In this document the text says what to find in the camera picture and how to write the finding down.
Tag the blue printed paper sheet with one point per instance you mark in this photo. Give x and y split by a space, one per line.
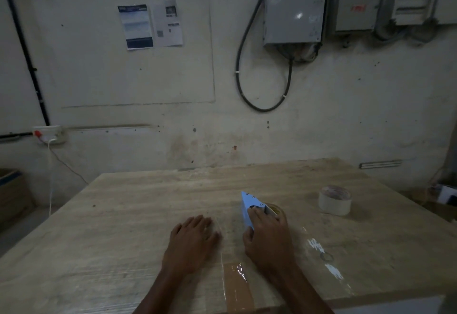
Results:
135 26

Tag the person's right thumb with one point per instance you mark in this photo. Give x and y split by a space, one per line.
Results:
248 238

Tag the person's right hand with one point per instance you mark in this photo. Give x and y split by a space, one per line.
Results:
269 246

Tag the white printed paper sheet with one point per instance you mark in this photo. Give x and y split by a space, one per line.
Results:
169 22

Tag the white breaker box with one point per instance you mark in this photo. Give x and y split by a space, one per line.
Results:
412 10

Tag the person's right forearm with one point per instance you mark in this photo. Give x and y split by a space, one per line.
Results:
303 294

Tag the brown tape roll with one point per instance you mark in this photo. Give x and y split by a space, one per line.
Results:
274 208

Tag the large grey electrical box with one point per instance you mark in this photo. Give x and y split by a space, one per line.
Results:
294 17

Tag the person's left little finger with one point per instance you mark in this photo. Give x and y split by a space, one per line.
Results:
176 231

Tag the person's left forearm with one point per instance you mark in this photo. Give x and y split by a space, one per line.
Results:
162 294

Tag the white tape roll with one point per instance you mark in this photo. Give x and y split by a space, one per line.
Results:
335 201

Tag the white socket with red switch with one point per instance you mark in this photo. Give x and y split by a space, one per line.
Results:
50 133

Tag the person's left thumb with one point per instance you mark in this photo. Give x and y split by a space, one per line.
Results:
214 240

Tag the person's left hand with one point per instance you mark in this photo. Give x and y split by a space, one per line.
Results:
187 246

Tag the brown cardboard box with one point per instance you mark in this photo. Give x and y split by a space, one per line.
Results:
14 196

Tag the black wall pipe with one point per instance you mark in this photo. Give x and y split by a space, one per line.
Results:
25 49

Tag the grey box with red label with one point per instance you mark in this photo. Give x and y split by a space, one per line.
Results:
355 6

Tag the person's left middle finger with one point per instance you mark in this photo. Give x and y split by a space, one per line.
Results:
197 222

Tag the open cardboard box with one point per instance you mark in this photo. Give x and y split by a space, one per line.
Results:
442 201

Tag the brown tape strip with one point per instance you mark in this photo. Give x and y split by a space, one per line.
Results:
237 290

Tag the blue tape dispenser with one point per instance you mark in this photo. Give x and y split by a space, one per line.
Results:
246 205

